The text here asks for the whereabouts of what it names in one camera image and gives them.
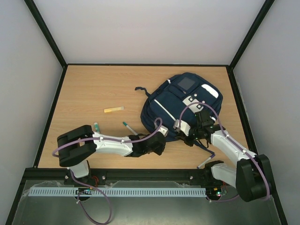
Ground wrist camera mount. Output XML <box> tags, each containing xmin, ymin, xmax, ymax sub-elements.
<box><xmin>158</xmin><ymin>126</ymin><xmax>169</xmax><ymax>137</ymax></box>
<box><xmin>173</xmin><ymin>120</ymin><xmax>191</xmax><ymax>136</ymax></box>

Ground purple capped white pen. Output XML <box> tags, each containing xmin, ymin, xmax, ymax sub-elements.
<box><xmin>196</xmin><ymin>154</ymin><xmax>215</xmax><ymax>169</ymax></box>

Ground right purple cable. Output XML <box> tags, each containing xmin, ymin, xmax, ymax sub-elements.
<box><xmin>178</xmin><ymin>101</ymin><xmax>271</xmax><ymax>203</ymax></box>

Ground black aluminium frame rail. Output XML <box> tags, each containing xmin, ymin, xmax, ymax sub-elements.
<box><xmin>22</xmin><ymin>168</ymin><xmax>224</xmax><ymax>187</ymax></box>

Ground grey slotted cable duct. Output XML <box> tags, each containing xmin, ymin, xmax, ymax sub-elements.
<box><xmin>28</xmin><ymin>187</ymin><xmax>206</xmax><ymax>197</ymax></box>

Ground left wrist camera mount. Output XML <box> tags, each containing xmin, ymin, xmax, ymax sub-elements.
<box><xmin>158</xmin><ymin>126</ymin><xmax>169</xmax><ymax>137</ymax></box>

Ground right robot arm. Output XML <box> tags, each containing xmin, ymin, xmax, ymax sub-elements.
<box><xmin>174</xmin><ymin>110</ymin><xmax>274</xmax><ymax>202</ymax></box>

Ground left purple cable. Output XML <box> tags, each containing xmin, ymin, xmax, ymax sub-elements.
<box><xmin>51</xmin><ymin>117</ymin><xmax>163</xmax><ymax>224</ymax></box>

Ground green capped white pen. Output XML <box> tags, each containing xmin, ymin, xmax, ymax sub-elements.
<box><xmin>123</xmin><ymin>122</ymin><xmax>138</xmax><ymax>135</ymax></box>

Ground purple cable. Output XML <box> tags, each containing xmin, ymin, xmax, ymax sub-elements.
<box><xmin>178</xmin><ymin>101</ymin><xmax>271</xmax><ymax>203</ymax></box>
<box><xmin>51</xmin><ymin>117</ymin><xmax>163</xmax><ymax>224</ymax></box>

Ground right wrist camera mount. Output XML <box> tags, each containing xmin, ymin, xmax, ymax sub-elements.
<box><xmin>173</xmin><ymin>120</ymin><xmax>191</xmax><ymax>136</ymax></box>

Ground navy blue backpack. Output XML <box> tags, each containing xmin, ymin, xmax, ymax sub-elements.
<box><xmin>135</xmin><ymin>72</ymin><xmax>223</xmax><ymax>142</ymax></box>

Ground green whiteboard marker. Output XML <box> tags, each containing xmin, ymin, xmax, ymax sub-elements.
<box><xmin>94</xmin><ymin>122</ymin><xmax>100</xmax><ymax>133</ymax></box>

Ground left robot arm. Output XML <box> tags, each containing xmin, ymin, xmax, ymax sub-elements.
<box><xmin>52</xmin><ymin>125</ymin><xmax>168</xmax><ymax>183</ymax></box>

